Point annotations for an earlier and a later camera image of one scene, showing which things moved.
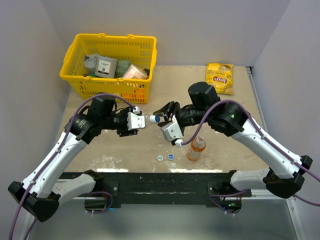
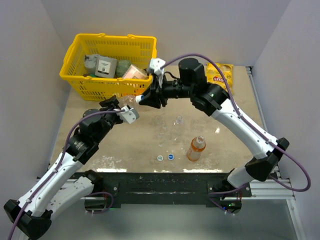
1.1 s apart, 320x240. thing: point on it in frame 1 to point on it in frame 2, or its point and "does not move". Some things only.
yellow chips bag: x=221 y=76 does not move
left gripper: x=125 y=131 to x=112 y=104
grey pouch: x=90 y=62 does not move
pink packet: x=135 y=72 does not move
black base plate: x=166 y=188 does not move
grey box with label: x=106 y=66 does not move
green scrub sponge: x=121 y=66 does not move
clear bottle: x=147 y=118 to x=127 y=100
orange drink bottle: x=197 y=146 does not move
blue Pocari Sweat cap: x=154 y=119 to x=139 y=98
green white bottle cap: x=160 y=158 does not move
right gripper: x=172 y=107 to x=156 y=94
